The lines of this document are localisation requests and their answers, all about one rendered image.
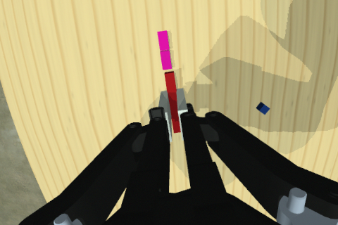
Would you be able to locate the small blue cube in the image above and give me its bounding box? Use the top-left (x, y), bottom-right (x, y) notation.
top-left (256, 102), bottom-right (270, 115)

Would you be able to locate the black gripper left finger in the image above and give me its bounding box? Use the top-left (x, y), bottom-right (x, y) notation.
top-left (19, 91), bottom-right (172, 225)

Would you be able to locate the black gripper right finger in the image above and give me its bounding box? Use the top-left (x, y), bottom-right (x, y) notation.
top-left (176, 88), bottom-right (338, 225)

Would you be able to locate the small magenta block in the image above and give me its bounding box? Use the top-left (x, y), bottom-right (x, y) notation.
top-left (160, 50), bottom-right (172, 70)
top-left (157, 30), bottom-right (170, 51)

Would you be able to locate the dark red rod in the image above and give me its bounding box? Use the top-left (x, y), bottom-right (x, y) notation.
top-left (164, 71), bottom-right (181, 133)

